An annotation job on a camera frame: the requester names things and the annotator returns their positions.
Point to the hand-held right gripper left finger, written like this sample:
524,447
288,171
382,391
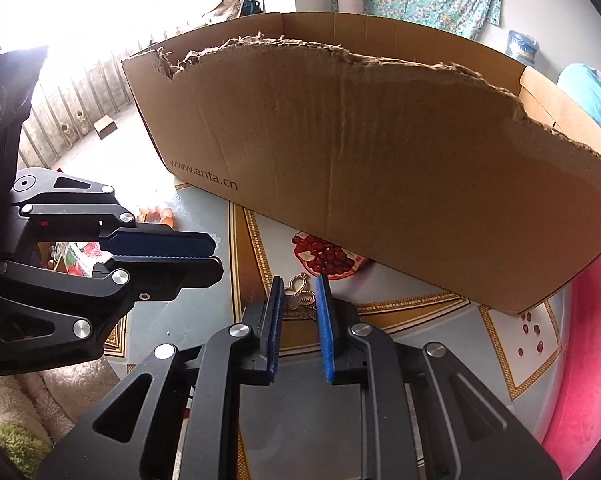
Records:
275,330

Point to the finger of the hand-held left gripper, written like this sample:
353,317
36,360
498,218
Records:
180,272
160,243

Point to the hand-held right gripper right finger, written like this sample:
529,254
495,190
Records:
324,330

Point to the torn cardboard box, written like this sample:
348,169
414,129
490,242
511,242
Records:
380,160

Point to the orange round objects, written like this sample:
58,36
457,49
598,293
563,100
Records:
155,216

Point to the metal balcony railing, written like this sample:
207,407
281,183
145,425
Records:
80,110

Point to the small cardboard box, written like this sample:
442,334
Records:
105,126

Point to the fruit print tablecloth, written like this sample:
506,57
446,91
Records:
430,340

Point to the white fluffy cloth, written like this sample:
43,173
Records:
45,400

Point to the green fluffy cloth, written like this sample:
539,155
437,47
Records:
20,450

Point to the pink floral blanket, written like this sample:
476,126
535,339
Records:
590,385

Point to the blue water dispenser bottle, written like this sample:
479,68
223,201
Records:
523,47

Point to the blue quilt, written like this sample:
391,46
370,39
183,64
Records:
593,100

